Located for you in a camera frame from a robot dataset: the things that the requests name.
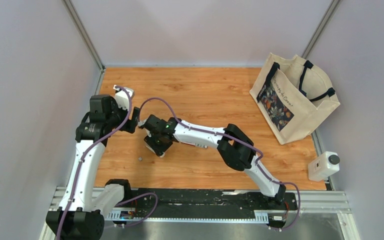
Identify grey-green stapler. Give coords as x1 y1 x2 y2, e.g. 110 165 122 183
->
144 136 166 158

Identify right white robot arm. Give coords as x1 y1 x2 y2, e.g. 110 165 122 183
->
139 114 286 210

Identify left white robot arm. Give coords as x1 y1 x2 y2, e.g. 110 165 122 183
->
45 89 140 240

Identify red white staple box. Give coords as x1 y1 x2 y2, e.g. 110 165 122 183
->
181 141 208 149

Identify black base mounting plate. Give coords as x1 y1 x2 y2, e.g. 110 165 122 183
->
106 188 298 228

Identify cream floral tote bag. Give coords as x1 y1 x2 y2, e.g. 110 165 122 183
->
249 53 341 145

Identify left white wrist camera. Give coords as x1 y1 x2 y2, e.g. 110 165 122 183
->
113 85 135 111

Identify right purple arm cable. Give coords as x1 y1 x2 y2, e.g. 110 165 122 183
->
138 97 302 231

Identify aluminium frame rail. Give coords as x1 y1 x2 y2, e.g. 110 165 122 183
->
40 187 361 240

